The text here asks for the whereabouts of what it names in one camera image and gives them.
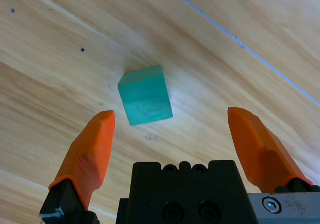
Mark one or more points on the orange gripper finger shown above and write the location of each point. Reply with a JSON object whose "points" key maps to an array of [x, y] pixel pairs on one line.
{"points": [[260, 149], [87, 154]]}

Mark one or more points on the green wooden block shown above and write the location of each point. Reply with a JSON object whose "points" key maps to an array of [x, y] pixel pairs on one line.
{"points": [[145, 96]]}

